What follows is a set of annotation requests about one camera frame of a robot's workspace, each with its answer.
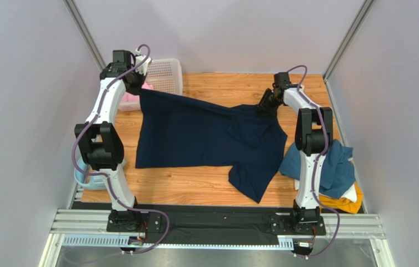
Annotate navy blue t shirt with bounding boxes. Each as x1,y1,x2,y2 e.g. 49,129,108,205
135,89,287,202

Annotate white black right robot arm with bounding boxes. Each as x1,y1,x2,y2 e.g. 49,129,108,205
256,72,333,234

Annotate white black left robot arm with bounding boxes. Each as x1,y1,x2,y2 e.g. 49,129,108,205
73,49,152,233

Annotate pink t shirt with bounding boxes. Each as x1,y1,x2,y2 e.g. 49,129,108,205
120,82,154,105

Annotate white perforated plastic basket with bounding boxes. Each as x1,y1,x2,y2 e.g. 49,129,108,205
118,58,183,112

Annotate teal blue t shirt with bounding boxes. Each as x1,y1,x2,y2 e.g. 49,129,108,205
279,140,356,199

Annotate light blue headphones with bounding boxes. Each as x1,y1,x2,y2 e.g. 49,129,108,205
74,155,127,191

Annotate white t shirt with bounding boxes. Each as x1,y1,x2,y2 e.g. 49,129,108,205
293,180,357,202

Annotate yellow t shirt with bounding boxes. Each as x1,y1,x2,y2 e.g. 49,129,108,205
319,182,363,214

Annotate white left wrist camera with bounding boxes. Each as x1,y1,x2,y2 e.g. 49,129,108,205
134,55,152,76

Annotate right corner aluminium post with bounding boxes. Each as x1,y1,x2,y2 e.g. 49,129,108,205
323,0,376,82

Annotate corner aluminium post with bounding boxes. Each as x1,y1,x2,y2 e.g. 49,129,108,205
63,0,107,71
323,0,376,82

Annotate left corner aluminium post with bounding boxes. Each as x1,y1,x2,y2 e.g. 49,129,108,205
63,0,107,71

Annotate aluminium front rail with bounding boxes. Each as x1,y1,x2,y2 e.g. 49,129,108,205
39,209,395,266

